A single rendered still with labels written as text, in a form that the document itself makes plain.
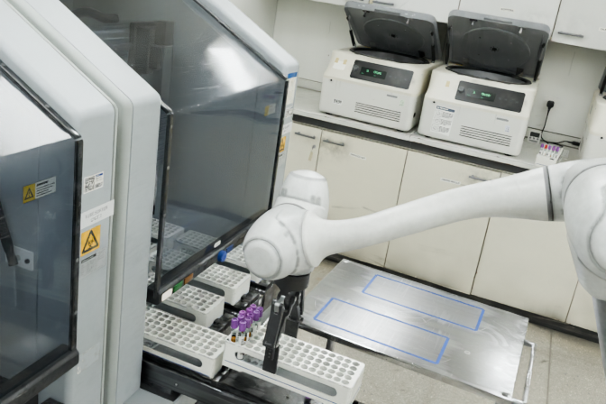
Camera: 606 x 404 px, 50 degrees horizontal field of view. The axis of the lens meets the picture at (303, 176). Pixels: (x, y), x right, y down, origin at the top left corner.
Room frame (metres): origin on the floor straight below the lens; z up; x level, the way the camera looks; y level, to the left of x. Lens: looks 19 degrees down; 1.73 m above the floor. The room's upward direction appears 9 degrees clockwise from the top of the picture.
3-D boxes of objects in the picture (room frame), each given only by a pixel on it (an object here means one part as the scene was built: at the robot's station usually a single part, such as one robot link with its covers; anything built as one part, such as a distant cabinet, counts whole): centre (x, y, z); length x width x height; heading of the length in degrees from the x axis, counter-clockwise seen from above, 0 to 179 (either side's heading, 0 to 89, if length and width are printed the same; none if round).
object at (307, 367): (1.21, -0.04, 0.89); 0.30 x 0.10 x 0.06; 71
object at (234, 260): (1.78, 0.21, 0.83); 0.30 x 0.10 x 0.06; 71
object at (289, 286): (1.22, -0.01, 1.07); 0.08 x 0.07 x 0.09; 161
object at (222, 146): (1.61, 0.41, 1.28); 0.61 x 0.51 x 0.63; 161
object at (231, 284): (1.64, 0.26, 0.83); 0.30 x 0.10 x 0.06; 71
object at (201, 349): (1.31, 0.26, 0.83); 0.30 x 0.10 x 0.06; 71
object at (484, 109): (3.65, -0.94, 1.24); 0.62 x 0.56 x 0.69; 161
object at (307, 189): (1.20, -0.01, 1.25); 0.13 x 0.11 x 0.16; 166
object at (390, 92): (3.84, -0.39, 1.22); 0.62 x 0.56 x 0.64; 159
